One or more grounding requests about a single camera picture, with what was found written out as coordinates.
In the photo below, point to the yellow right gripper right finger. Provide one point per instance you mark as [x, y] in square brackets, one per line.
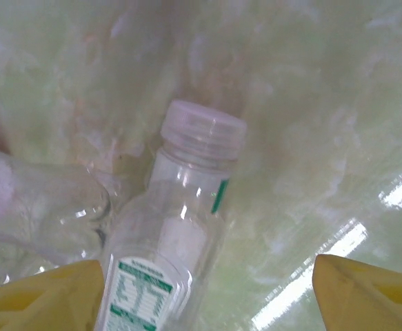
[369, 300]

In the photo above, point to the clear plastic bottle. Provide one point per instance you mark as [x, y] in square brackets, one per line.
[49, 193]

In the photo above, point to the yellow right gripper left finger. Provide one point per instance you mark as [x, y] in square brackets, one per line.
[42, 300]

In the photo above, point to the clear bottle green-white label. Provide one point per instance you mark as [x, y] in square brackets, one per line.
[173, 207]

